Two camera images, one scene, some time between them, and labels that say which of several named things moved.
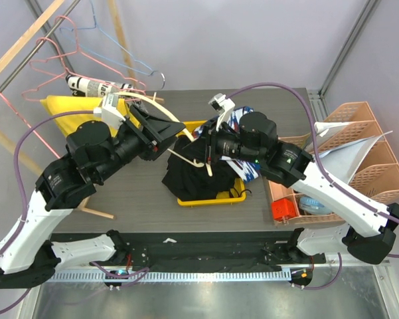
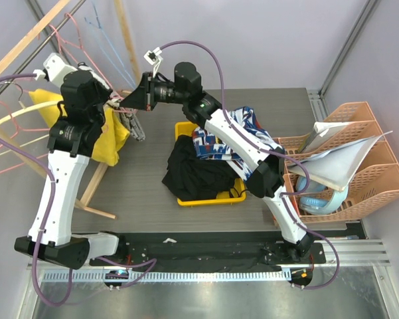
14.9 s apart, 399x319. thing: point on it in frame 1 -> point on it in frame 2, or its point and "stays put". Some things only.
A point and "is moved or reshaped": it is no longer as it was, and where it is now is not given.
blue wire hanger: x=94 y=42 is moved or reshaped
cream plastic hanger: x=176 y=117 -> x=26 y=109
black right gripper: x=206 y=148 -> x=143 y=98
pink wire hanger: x=89 y=56 -> x=79 y=39
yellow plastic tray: x=237 y=193 stays put
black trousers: x=190 y=182 stays put
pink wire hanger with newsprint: x=135 y=87 -> x=60 y=42
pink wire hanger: x=26 y=123 -> x=16 y=129
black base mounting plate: x=189 y=251 stays put
